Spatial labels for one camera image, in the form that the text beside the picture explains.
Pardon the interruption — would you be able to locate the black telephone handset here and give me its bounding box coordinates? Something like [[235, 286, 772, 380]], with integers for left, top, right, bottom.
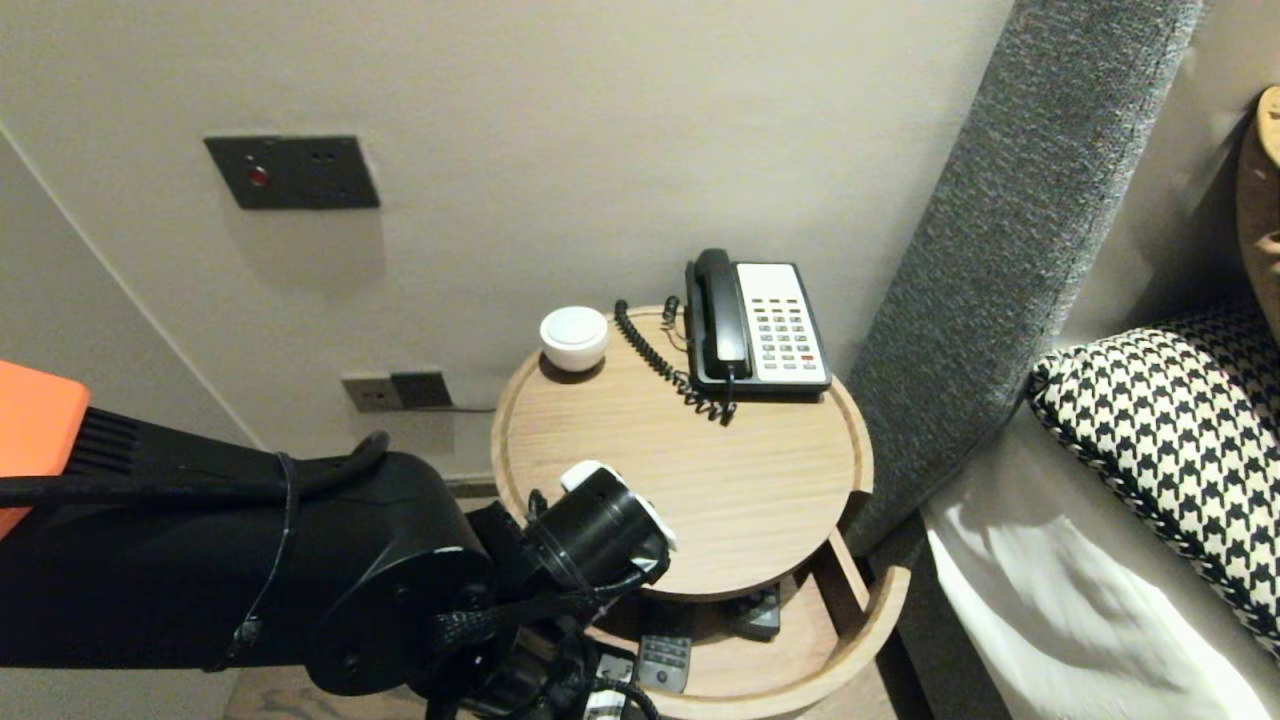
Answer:
[[693, 249, 753, 381]]

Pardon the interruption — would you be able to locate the black white houndstooth pillow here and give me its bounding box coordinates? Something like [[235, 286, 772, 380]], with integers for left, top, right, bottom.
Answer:
[[1028, 305, 1280, 661]]

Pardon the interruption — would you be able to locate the black coiled telephone cord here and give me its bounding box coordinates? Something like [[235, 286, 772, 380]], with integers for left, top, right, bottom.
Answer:
[[614, 298, 741, 429]]

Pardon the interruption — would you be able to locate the dark grey bed base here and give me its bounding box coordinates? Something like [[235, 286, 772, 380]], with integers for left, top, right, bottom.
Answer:
[[862, 505, 1011, 720]]

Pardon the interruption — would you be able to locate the braided black wrist cable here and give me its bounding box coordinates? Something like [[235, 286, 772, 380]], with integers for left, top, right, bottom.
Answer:
[[430, 570, 661, 720]]

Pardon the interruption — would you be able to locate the dark wall switch panel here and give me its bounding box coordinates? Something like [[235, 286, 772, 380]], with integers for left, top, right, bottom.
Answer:
[[204, 136, 381, 211]]

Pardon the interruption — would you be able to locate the black remote grey navigation pad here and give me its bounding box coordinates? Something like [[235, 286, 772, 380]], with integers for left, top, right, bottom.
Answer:
[[637, 630, 693, 694]]

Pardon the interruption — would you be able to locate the small white round device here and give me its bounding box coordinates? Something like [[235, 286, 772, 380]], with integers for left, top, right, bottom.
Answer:
[[540, 306, 610, 373]]

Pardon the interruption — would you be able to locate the black and white telephone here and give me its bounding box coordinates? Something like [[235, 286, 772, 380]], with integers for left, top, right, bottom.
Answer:
[[685, 262, 833, 403]]

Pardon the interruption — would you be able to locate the light wooden rounded object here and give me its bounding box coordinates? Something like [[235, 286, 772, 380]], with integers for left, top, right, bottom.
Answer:
[[1237, 85, 1280, 346]]

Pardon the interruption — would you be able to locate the wooden nightstand drawer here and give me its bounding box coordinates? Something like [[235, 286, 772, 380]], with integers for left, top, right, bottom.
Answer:
[[585, 530, 913, 720]]

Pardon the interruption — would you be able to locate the grey fabric headboard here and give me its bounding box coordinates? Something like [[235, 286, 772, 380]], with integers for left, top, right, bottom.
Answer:
[[845, 0, 1201, 556]]

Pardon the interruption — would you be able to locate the white bed sheet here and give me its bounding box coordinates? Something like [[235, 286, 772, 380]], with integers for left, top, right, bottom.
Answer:
[[920, 400, 1280, 720]]

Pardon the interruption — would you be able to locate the silver wall socket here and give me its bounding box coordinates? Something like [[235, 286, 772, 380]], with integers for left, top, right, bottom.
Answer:
[[341, 373, 404, 413]]

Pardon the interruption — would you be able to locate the round wooden nightstand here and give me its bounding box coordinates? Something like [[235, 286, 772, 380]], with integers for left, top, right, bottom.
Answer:
[[490, 305, 874, 604]]

